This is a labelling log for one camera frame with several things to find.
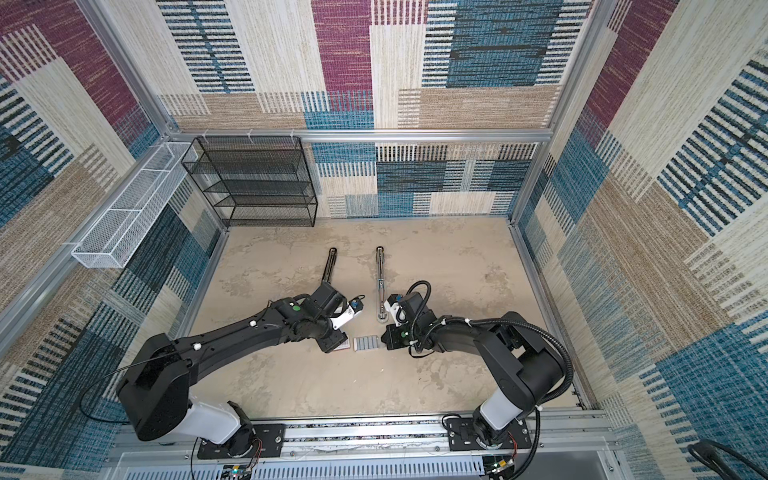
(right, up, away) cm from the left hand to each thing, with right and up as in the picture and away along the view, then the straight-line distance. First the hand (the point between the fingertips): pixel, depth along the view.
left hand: (337, 325), depth 85 cm
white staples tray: (+8, -6, +4) cm, 11 cm away
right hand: (+13, -6, +4) cm, 15 cm away
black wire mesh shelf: (-34, +46, +26) cm, 63 cm away
